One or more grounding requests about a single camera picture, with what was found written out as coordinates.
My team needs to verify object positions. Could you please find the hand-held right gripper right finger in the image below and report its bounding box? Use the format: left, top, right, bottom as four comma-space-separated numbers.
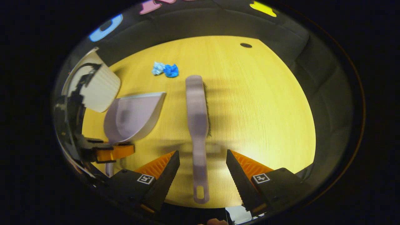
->
226, 149, 308, 216

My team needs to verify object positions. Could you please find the white garbage bin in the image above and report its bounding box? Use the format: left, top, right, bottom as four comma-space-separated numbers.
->
62, 47, 121, 113

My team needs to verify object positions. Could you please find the pink plastic dustpan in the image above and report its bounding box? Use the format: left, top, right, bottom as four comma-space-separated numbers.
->
103, 92, 167, 177

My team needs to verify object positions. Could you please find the small pink broom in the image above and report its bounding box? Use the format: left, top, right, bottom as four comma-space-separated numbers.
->
185, 75, 212, 205

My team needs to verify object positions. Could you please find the light blue paper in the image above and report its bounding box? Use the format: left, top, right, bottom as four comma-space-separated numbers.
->
152, 61, 166, 76

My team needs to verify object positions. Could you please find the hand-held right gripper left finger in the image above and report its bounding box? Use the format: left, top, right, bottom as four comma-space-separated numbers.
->
106, 151, 181, 213

